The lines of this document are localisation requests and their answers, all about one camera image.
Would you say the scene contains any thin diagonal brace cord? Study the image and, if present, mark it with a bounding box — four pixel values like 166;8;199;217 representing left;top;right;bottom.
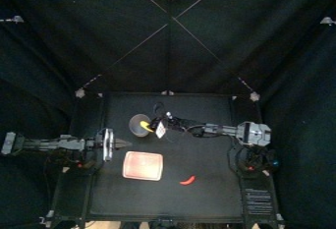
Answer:
122;0;255;93
83;0;234;89

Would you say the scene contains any pink square plate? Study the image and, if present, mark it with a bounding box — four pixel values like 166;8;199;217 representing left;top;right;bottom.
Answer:
122;150;166;182

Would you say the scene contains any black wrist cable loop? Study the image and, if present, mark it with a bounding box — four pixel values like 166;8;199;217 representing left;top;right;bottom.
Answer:
152;101;167;117

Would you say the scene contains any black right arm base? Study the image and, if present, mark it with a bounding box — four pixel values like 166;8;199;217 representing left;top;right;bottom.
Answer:
227;140;279;180

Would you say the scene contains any red toy chili pepper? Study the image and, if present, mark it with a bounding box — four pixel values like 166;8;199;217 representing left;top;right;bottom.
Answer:
179;174;198;187

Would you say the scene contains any grey bowl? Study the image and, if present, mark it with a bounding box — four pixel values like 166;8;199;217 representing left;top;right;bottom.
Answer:
127;113;155;139

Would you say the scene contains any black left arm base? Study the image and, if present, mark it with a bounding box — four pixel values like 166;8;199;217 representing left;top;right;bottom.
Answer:
43;152;99;177

